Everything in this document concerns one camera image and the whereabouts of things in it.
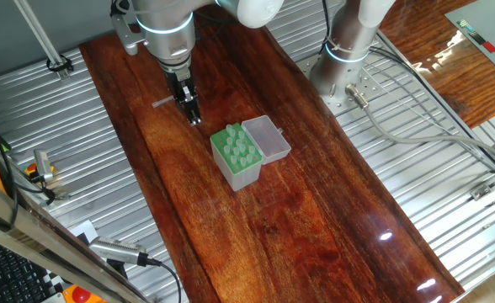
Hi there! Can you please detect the checkerboard calibration sheet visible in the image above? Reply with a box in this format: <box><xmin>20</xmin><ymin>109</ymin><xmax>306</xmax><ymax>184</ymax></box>
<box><xmin>40</xmin><ymin>218</ymin><xmax>101</xmax><ymax>298</ymax></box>

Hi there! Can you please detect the glossy wood grain board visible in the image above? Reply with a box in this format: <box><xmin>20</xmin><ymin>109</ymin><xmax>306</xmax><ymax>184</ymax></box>
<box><xmin>78</xmin><ymin>6</ymin><xmax>466</xmax><ymax>303</ymax></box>
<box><xmin>378</xmin><ymin>0</ymin><xmax>495</xmax><ymax>130</ymax></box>

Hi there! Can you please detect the black strap loop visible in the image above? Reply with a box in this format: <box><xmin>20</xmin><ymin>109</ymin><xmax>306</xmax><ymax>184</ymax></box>
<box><xmin>14</xmin><ymin>173</ymin><xmax>59</xmax><ymax>207</ymax></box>
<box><xmin>46</xmin><ymin>54</ymin><xmax>74</xmax><ymax>73</ymax></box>

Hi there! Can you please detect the grey cable with metal plug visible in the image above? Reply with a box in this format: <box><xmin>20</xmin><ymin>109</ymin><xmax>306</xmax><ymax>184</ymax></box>
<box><xmin>344</xmin><ymin>82</ymin><xmax>495</xmax><ymax>167</ymax></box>

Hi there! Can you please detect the pipette tip box green rack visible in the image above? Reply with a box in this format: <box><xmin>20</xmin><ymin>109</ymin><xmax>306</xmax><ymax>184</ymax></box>
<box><xmin>209</xmin><ymin>114</ymin><xmax>293</xmax><ymax>193</ymax></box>

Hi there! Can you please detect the metal frame beam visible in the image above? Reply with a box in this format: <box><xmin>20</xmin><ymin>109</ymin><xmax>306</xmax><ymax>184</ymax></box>
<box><xmin>0</xmin><ymin>170</ymin><xmax>150</xmax><ymax>303</ymax></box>

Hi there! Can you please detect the black camera cable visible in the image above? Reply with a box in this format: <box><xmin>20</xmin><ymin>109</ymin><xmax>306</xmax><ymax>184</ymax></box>
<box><xmin>146</xmin><ymin>255</ymin><xmax>183</xmax><ymax>303</ymax></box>

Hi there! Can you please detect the black power cable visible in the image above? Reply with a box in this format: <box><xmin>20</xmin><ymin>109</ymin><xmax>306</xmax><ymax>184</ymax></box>
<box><xmin>368</xmin><ymin>44</ymin><xmax>495</xmax><ymax>174</ymax></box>

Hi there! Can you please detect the grey brick baseplate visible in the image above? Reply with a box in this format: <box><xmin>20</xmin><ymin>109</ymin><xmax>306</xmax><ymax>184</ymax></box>
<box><xmin>444</xmin><ymin>0</ymin><xmax>495</xmax><ymax>87</ymax></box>

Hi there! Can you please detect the orange emergency stop box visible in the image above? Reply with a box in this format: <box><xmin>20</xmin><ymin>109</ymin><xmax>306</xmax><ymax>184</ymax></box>
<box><xmin>61</xmin><ymin>284</ymin><xmax>108</xmax><ymax>303</ymax></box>

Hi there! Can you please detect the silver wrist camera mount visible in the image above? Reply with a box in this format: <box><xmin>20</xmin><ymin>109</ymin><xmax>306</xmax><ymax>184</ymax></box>
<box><xmin>111</xmin><ymin>11</ymin><xmax>148</xmax><ymax>56</ymax></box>

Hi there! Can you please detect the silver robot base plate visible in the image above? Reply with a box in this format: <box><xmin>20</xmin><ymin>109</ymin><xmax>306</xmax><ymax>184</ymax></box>
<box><xmin>296</xmin><ymin>50</ymin><xmax>386</xmax><ymax>117</ymax></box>

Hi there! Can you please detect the black computer mouse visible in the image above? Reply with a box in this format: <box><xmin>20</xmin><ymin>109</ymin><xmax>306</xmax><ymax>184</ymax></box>
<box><xmin>105</xmin><ymin>257</ymin><xmax>130</xmax><ymax>281</ymax></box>

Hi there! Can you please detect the silver ribbed camera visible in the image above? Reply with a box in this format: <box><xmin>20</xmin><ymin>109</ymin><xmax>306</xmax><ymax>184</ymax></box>
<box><xmin>88</xmin><ymin>235</ymin><xmax>151</xmax><ymax>268</ymax></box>

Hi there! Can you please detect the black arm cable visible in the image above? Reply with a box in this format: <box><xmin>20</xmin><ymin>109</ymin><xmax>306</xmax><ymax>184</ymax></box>
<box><xmin>319</xmin><ymin>0</ymin><xmax>333</xmax><ymax>55</ymax></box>

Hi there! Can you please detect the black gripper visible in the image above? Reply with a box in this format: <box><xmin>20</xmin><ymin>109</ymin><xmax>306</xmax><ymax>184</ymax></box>
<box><xmin>164</xmin><ymin>67</ymin><xmax>203</xmax><ymax>127</ymax></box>

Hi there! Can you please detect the black keyboard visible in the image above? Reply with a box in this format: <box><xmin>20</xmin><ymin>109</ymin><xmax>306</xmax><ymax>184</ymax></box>
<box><xmin>0</xmin><ymin>234</ymin><xmax>53</xmax><ymax>303</ymax></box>

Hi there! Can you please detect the green toy brick strip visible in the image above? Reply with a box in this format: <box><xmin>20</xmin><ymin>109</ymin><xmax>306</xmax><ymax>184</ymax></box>
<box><xmin>456</xmin><ymin>19</ymin><xmax>476</xmax><ymax>34</ymax></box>

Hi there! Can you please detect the silver aluminium corner bracket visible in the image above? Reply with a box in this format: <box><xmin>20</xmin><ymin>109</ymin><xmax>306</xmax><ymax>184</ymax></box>
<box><xmin>469</xmin><ymin>162</ymin><xmax>495</xmax><ymax>202</ymax></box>

